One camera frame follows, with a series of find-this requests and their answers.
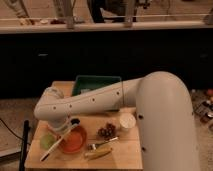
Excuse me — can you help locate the white round cup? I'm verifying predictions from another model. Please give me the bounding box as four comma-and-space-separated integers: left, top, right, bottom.
119, 113, 136, 131

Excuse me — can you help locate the red bowl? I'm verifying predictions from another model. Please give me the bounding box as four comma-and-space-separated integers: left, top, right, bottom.
59, 125, 87, 154

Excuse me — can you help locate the black cable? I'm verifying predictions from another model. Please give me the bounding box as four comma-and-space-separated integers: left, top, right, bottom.
0, 118, 23, 141

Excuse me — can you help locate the bunch of red grapes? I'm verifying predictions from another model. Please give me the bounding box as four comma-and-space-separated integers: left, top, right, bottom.
97, 123, 116, 140

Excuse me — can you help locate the yellow banana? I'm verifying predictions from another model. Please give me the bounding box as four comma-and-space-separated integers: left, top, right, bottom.
85, 148, 112, 159

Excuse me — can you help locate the silver fork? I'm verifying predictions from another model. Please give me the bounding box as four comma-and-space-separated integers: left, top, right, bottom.
87, 137, 119, 150

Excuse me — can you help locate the black chair frame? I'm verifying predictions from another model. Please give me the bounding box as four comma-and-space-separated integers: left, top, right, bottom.
19, 120, 30, 171

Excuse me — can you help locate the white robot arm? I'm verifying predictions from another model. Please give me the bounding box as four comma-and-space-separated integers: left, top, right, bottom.
34, 71, 201, 171

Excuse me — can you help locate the small green cup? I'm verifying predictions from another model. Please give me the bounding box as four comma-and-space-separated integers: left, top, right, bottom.
40, 134, 56, 150

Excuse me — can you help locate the green plastic tray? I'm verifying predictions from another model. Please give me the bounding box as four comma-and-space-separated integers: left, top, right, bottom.
72, 75, 121, 96

